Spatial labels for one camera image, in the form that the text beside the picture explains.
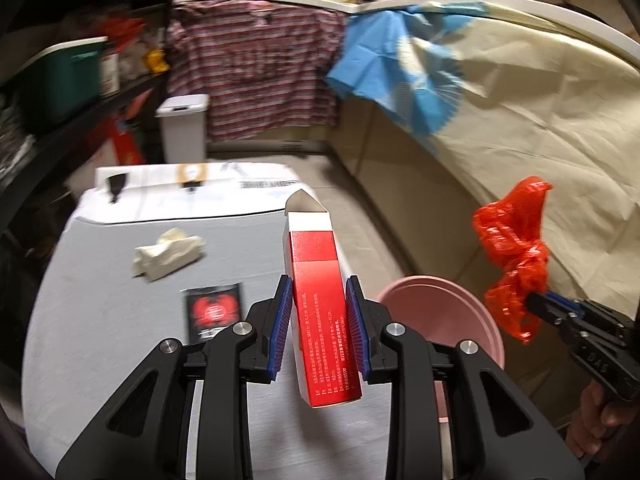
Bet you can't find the black sachet with red print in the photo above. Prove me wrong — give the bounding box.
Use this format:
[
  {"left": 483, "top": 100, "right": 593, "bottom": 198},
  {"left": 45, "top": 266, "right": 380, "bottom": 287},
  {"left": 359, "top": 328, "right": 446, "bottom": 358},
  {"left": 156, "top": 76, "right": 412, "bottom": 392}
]
[{"left": 180, "top": 282, "right": 243, "bottom": 345}]

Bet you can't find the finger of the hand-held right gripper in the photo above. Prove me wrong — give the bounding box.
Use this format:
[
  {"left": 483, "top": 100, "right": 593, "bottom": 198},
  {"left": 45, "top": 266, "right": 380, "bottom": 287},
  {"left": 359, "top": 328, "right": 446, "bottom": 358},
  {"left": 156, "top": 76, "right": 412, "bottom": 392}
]
[
  {"left": 525, "top": 292, "right": 571, "bottom": 331},
  {"left": 544, "top": 287, "right": 588, "bottom": 313}
]

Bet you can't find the person's right hand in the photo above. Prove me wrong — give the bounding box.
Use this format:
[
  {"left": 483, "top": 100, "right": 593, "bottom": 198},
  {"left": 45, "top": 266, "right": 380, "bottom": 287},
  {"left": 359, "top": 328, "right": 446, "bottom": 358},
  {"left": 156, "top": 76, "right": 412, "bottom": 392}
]
[{"left": 565, "top": 375, "right": 640, "bottom": 461}]

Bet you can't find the black shelf rack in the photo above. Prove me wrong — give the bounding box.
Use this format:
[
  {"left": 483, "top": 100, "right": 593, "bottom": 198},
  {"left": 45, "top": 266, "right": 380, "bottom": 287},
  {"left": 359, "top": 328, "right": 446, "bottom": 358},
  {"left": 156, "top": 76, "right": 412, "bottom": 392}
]
[{"left": 0, "top": 0, "right": 173, "bottom": 241}]

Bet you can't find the red plastic bag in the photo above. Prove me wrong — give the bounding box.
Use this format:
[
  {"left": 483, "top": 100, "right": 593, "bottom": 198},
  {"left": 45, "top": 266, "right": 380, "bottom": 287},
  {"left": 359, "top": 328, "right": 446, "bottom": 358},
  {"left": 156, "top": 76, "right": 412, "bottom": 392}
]
[{"left": 472, "top": 176, "right": 554, "bottom": 345}]

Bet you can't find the white printed sheet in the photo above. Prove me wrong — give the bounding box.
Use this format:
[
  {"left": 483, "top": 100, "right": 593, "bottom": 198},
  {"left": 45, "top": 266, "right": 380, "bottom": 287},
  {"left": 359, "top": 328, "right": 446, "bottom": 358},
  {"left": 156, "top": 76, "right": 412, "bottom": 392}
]
[{"left": 95, "top": 160, "right": 306, "bottom": 223}]

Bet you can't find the pink plastic basin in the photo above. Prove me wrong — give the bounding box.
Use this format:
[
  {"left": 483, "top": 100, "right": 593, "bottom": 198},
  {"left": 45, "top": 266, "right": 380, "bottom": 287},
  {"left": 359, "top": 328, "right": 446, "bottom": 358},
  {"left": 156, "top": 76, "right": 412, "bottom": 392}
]
[{"left": 376, "top": 275, "right": 506, "bottom": 423}]

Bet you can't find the grey table cover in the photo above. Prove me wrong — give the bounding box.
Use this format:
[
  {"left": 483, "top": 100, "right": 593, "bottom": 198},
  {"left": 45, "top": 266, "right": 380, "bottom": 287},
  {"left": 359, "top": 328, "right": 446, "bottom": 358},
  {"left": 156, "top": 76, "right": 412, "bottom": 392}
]
[{"left": 20, "top": 187, "right": 396, "bottom": 480}]

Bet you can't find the clear bag of garlic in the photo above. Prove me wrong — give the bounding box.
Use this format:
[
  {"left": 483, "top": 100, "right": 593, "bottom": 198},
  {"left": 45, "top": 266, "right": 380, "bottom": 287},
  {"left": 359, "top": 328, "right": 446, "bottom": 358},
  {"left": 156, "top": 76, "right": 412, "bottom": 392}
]
[{"left": 117, "top": 30, "right": 151, "bottom": 81}]

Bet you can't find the cream cloth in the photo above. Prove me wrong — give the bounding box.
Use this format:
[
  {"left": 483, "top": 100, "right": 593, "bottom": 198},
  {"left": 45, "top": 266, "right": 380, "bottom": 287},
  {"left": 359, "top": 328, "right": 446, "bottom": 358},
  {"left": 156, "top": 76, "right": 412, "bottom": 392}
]
[{"left": 340, "top": 0, "right": 640, "bottom": 341}]

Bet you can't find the white lidded bin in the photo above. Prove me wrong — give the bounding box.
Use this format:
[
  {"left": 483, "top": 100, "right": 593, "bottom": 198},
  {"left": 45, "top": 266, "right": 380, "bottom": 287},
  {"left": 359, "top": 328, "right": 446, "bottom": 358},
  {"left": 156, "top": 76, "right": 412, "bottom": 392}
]
[{"left": 155, "top": 94, "right": 211, "bottom": 165}]

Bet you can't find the plaid cloth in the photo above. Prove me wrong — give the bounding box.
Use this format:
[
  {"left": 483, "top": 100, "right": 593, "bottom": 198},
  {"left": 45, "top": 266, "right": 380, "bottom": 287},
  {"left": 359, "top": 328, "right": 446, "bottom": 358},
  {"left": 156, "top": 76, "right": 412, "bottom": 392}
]
[{"left": 165, "top": 0, "right": 348, "bottom": 142}]

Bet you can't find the red bag on shelf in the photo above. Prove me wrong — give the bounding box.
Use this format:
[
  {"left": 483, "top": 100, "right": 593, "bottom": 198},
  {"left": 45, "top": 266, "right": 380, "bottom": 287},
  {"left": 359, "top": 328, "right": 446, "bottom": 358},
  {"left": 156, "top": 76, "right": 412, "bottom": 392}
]
[{"left": 97, "top": 17, "right": 146, "bottom": 48}]

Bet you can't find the jar with dark lid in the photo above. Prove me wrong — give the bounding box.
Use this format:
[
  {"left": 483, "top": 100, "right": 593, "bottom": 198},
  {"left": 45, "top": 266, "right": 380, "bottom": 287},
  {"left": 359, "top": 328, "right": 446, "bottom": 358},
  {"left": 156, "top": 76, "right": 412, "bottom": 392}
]
[{"left": 100, "top": 45, "right": 121, "bottom": 98}]

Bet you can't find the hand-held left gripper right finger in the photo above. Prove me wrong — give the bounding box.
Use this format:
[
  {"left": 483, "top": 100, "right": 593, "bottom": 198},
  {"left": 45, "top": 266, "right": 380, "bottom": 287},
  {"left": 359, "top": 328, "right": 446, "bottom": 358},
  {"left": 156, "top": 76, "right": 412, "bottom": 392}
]
[{"left": 345, "top": 275, "right": 584, "bottom": 480}]

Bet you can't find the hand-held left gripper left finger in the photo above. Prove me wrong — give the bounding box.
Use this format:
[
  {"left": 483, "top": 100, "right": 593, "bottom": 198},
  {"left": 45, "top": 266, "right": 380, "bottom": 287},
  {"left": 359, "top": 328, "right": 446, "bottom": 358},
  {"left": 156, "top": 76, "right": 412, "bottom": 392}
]
[{"left": 55, "top": 274, "right": 294, "bottom": 480}]

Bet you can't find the red and white carton box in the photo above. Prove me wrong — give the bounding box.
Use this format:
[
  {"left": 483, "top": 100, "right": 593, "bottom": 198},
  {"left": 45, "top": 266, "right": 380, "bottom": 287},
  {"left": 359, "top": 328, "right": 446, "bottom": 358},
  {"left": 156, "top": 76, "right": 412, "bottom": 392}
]
[{"left": 282, "top": 190, "right": 363, "bottom": 409}]

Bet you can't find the green storage box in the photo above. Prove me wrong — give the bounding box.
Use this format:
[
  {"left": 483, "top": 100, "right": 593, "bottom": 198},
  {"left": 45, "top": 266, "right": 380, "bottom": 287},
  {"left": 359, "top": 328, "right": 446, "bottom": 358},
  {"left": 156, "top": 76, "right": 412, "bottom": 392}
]
[{"left": 17, "top": 36, "right": 108, "bottom": 133}]

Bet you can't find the crumpled white tissue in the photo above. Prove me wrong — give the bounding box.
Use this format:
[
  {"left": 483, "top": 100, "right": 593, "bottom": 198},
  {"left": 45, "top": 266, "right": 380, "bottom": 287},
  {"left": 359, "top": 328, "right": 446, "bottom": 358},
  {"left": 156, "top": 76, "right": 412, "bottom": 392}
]
[{"left": 131, "top": 227, "right": 207, "bottom": 282}]

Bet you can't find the blue cloth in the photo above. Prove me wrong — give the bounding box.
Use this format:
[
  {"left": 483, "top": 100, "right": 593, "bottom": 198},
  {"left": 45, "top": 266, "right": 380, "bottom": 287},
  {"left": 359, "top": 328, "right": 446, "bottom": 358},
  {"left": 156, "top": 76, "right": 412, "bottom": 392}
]
[{"left": 325, "top": 2, "right": 488, "bottom": 136}]

